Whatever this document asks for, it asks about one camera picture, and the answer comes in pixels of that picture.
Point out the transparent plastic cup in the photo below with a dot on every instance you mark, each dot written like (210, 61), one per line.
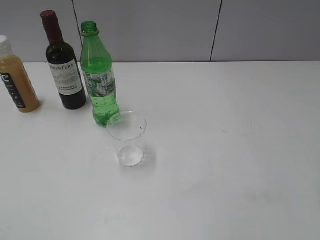
(127, 130)

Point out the orange juice bottle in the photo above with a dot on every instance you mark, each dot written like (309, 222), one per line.
(16, 79)

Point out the green sprite bottle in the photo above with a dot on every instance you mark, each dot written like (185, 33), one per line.
(97, 68)

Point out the red wine bottle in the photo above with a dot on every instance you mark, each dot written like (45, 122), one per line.
(63, 64)

